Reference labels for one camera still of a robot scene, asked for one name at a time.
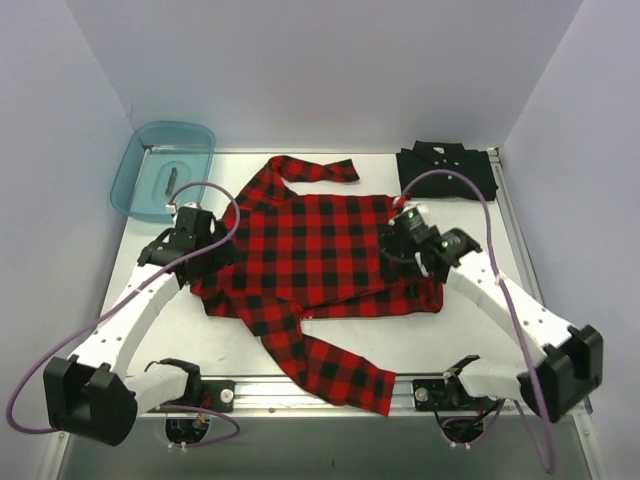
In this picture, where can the red black plaid shirt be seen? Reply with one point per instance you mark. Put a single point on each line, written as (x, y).
(314, 256)

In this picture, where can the folded black button shirt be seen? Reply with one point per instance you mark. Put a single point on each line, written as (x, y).
(432, 170)

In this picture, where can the teal plastic basin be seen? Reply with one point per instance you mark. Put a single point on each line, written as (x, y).
(138, 190)

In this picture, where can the aluminium right side rail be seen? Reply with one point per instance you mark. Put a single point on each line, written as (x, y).
(514, 233)

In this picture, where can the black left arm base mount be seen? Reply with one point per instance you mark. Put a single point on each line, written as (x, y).
(215, 395)

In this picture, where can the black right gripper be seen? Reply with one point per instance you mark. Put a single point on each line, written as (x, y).
(395, 245)

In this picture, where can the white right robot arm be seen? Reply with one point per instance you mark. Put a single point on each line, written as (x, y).
(563, 363)

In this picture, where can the aluminium rail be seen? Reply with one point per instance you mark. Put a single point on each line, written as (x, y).
(514, 233)
(276, 394)

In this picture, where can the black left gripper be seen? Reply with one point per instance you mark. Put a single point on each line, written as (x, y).
(211, 248)

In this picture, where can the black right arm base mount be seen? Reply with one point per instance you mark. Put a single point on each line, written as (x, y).
(434, 394)

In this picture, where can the dark object in basin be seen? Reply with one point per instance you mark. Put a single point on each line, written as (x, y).
(171, 182)

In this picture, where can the aluminium front rail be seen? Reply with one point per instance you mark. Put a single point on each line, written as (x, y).
(276, 394)

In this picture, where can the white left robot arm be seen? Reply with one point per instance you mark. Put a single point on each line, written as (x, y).
(90, 393)

